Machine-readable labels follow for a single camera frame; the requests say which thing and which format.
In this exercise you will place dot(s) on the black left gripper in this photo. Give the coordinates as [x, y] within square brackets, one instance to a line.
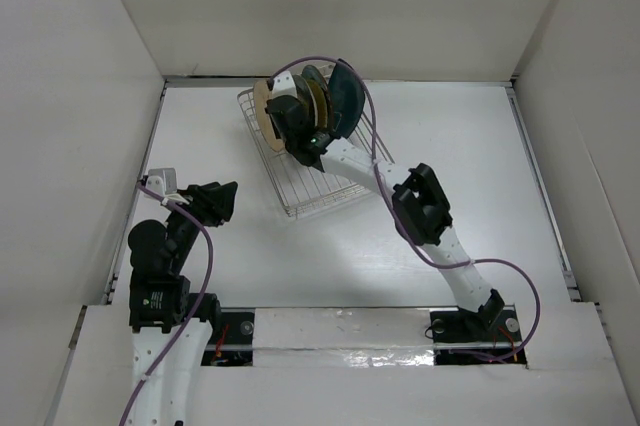
[211, 200]

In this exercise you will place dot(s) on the woven bamboo round plate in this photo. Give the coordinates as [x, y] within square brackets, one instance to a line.
[321, 104]

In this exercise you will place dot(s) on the dark teal square plate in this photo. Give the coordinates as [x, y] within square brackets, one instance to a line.
[347, 99]

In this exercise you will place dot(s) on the beige plate with orange leaves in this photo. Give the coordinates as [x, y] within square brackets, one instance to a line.
[261, 94]

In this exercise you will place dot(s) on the dark teal round plate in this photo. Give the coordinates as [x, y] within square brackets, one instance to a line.
[312, 73]

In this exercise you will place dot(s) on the light blue flower plate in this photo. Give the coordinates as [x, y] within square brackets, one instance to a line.
[305, 95]

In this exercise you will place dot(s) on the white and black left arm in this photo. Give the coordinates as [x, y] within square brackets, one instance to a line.
[171, 325]

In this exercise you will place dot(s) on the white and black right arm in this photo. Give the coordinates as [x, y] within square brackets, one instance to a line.
[419, 207]

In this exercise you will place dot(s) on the metal wire dish rack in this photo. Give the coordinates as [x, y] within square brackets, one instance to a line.
[302, 189]

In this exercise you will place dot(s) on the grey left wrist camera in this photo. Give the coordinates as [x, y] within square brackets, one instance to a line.
[160, 182]

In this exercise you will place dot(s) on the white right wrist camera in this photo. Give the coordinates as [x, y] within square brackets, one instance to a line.
[283, 85]

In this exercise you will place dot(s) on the metal rail at table front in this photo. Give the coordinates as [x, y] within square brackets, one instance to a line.
[343, 339]

